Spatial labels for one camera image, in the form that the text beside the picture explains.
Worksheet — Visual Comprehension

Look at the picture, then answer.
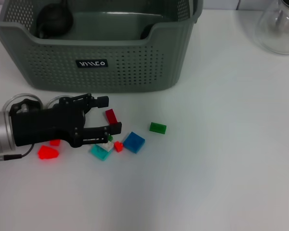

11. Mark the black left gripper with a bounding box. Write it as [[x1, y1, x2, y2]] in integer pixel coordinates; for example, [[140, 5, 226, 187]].
[[10, 93, 123, 148]]

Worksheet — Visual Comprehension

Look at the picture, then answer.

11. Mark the grey perforated storage bin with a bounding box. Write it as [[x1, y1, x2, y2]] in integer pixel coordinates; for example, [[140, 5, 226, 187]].
[[0, 0, 204, 93]]

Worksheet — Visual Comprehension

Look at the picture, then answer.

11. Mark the long dark red brick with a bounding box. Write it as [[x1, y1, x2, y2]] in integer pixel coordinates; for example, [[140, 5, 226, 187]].
[[105, 109, 118, 126]]

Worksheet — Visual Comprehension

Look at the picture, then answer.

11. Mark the wide white brick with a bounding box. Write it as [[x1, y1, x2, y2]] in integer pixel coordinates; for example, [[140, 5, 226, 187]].
[[100, 141, 114, 152]]

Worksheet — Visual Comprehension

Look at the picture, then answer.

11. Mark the blue square plate brick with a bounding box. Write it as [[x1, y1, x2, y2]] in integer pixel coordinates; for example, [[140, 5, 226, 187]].
[[122, 131, 145, 154]]

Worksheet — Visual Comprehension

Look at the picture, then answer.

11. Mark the teal plate brick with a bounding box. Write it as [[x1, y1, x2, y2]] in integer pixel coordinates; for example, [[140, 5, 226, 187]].
[[91, 144, 113, 161]]

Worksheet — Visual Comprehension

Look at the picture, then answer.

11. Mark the green rectangular brick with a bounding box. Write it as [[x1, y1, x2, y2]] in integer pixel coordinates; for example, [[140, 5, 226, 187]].
[[149, 122, 167, 135]]

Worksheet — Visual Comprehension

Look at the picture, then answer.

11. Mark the red sloped brick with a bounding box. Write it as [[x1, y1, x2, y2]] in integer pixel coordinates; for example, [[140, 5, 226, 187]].
[[38, 145, 60, 160]]

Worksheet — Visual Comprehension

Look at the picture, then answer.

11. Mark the black teapot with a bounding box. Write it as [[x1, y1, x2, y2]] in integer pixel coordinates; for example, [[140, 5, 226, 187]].
[[36, 0, 74, 39]]

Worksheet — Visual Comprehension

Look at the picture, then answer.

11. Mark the clear glass pitcher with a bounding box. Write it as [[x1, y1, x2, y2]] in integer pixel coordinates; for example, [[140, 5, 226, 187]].
[[255, 0, 289, 55]]

